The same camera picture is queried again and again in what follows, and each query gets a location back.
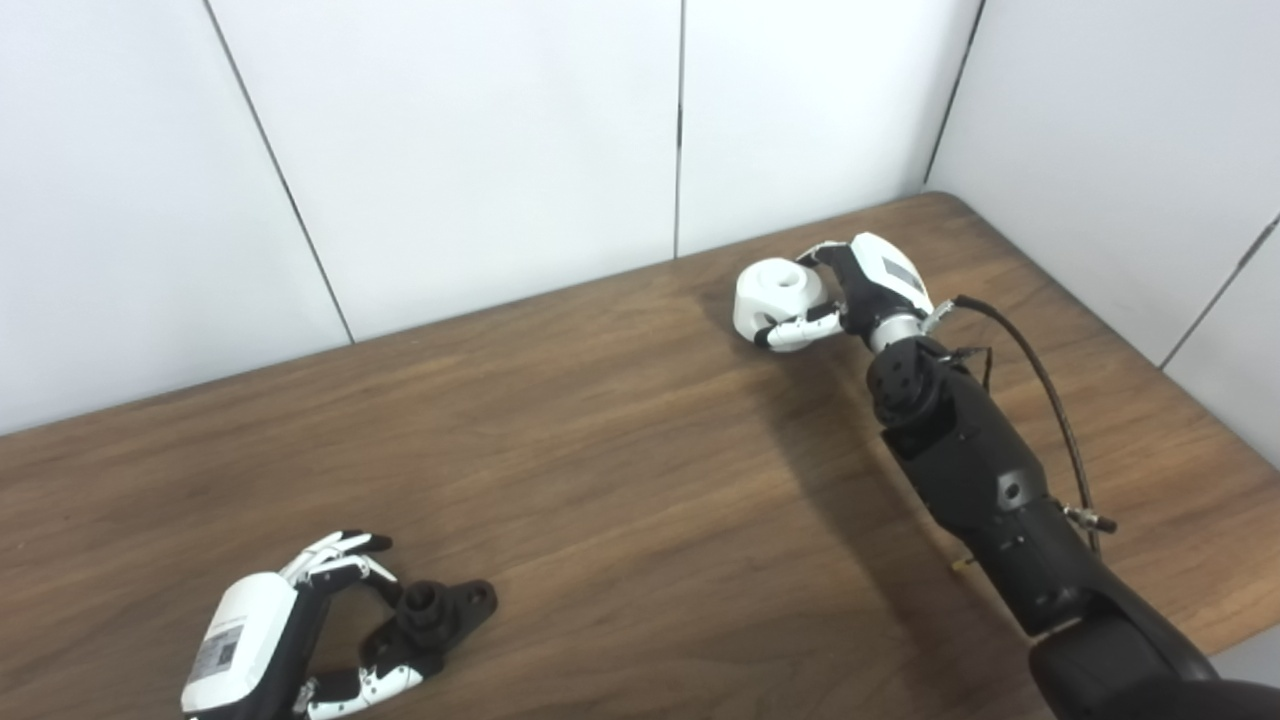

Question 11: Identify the black flanged holder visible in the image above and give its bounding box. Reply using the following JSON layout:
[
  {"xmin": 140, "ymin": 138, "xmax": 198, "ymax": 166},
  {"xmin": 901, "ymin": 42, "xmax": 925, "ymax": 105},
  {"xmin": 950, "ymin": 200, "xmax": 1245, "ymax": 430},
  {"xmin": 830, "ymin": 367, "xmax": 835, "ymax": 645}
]
[{"xmin": 360, "ymin": 578, "xmax": 498, "ymax": 677}]

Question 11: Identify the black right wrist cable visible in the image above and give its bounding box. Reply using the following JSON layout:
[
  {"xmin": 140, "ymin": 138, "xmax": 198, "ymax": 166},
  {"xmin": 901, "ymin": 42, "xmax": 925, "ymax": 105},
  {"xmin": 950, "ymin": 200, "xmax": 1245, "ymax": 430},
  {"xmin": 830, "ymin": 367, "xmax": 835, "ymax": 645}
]
[{"xmin": 925, "ymin": 295, "xmax": 1119, "ymax": 561}]

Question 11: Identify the round white plastic piece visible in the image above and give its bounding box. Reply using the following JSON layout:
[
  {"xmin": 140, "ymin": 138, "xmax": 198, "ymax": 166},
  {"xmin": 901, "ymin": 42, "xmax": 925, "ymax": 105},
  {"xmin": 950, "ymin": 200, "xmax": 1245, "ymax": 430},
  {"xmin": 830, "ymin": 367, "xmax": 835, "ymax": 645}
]
[{"xmin": 733, "ymin": 258, "xmax": 832, "ymax": 346}]

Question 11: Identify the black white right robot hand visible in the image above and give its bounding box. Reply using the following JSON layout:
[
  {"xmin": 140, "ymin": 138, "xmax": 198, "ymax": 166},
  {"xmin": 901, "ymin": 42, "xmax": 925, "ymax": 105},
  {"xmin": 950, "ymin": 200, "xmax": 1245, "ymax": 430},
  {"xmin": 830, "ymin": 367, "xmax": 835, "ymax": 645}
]
[{"xmin": 755, "ymin": 232, "xmax": 936, "ymax": 353}]

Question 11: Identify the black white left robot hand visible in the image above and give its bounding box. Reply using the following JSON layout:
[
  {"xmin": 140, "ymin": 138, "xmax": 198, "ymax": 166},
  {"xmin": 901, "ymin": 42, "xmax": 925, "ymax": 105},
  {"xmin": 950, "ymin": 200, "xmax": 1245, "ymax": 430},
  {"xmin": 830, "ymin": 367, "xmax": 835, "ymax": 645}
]
[{"xmin": 180, "ymin": 530, "xmax": 426, "ymax": 720}]

